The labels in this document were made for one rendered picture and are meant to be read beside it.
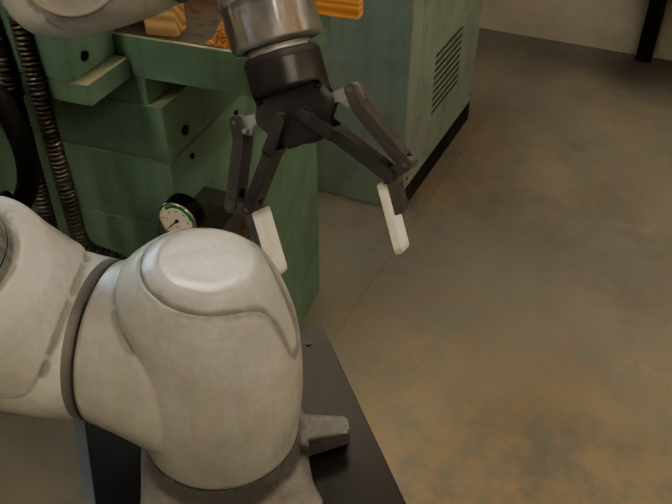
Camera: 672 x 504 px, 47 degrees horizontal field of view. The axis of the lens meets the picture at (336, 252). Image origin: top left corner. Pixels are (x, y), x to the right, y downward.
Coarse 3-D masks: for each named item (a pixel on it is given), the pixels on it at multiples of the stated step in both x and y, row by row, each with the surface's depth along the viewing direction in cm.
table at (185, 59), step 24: (192, 0) 112; (216, 0) 112; (144, 24) 105; (192, 24) 105; (216, 24) 105; (120, 48) 104; (144, 48) 102; (168, 48) 101; (192, 48) 99; (216, 48) 98; (96, 72) 100; (120, 72) 103; (144, 72) 104; (168, 72) 103; (192, 72) 102; (216, 72) 100; (240, 72) 99; (72, 96) 99; (96, 96) 99
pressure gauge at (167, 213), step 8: (168, 200) 109; (176, 200) 109; (184, 200) 109; (192, 200) 109; (160, 208) 109; (168, 208) 109; (176, 208) 109; (184, 208) 108; (192, 208) 109; (200, 208) 110; (160, 216) 111; (168, 216) 110; (176, 216) 109; (184, 216) 109; (192, 216) 108; (200, 216) 110; (160, 224) 111; (168, 224) 111; (176, 224) 110; (184, 224) 110; (192, 224) 109; (200, 224) 111
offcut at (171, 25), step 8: (176, 8) 100; (160, 16) 100; (168, 16) 100; (176, 16) 100; (184, 16) 102; (152, 24) 101; (160, 24) 101; (168, 24) 100; (176, 24) 101; (184, 24) 103; (152, 32) 102; (160, 32) 101; (168, 32) 101; (176, 32) 101
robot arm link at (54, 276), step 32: (0, 224) 61; (32, 224) 64; (0, 256) 60; (32, 256) 63; (64, 256) 66; (96, 256) 72; (0, 288) 60; (32, 288) 62; (64, 288) 65; (0, 320) 60; (32, 320) 62; (64, 320) 65; (0, 352) 62; (32, 352) 64; (64, 352) 65; (0, 384) 65; (32, 384) 66; (64, 384) 66; (64, 416) 69
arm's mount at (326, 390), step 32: (320, 352) 93; (320, 384) 89; (352, 416) 86; (96, 448) 81; (128, 448) 81; (352, 448) 82; (96, 480) 78; (128, 480) 78; (320, 480) 79; (352, 480) 79; (384, 480) 80
